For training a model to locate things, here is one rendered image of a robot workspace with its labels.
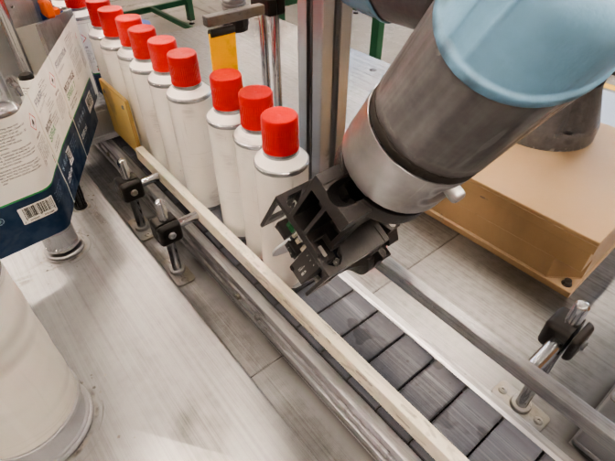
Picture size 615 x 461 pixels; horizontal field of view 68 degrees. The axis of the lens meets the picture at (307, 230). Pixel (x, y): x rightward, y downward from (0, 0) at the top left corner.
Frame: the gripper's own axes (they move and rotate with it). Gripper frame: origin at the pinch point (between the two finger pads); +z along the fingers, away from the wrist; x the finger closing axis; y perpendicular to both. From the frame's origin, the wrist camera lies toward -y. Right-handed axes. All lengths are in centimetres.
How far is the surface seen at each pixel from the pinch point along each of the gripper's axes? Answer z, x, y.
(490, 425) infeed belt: -6.1, 21.4, -1.9
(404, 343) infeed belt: -0.9, 12.4, -2.6
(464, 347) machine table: 2.1, 17.2, -10.5
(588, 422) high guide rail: -15.6, 21.7, -2.6
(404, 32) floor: 193, -146, -284
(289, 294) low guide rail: 1.1, 1.9, 4.3
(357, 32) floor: 205, -168, -254
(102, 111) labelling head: 23.2, -40.1, 5.1
